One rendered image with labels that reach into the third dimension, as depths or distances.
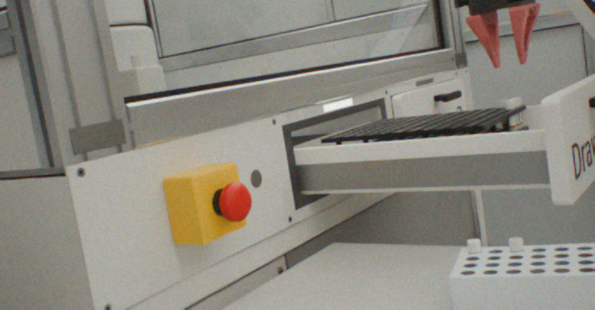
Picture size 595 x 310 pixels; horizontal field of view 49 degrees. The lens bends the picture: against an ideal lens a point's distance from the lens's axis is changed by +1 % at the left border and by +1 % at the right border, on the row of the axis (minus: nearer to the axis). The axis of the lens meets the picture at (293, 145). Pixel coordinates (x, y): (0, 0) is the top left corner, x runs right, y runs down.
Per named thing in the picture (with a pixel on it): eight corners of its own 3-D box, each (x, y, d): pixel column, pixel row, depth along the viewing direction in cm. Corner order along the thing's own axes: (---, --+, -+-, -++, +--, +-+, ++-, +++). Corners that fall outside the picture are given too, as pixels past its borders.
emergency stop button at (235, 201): (258, 215, 67) (251, 177, 67) (234, 227, 64) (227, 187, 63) (236, 215, 69) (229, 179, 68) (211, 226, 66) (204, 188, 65)
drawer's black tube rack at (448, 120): (531, 151, 90) (525, 104, 89) (490, 179, 75) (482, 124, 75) (386, 158, 103) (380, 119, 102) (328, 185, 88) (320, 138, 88)
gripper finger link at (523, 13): (533, 65, 80) (522, -12, 79) (476, 73, 85) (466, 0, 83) (548, 58, 86) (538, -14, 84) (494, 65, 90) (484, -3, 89)
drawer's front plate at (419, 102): (469, 131, 133) (462, 77, 131) (409, 159, 109) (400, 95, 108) (461, 132, 134) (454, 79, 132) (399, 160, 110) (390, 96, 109)
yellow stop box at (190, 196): (253, 226, 70) (242, 160, 69) (208, 246, 64) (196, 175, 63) (218, 226, 73) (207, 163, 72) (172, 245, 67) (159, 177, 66)
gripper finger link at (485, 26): (528, 65, 81) (518, -12, 79) (472, 73, 85) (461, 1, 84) (544, 58, 86) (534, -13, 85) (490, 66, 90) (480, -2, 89)
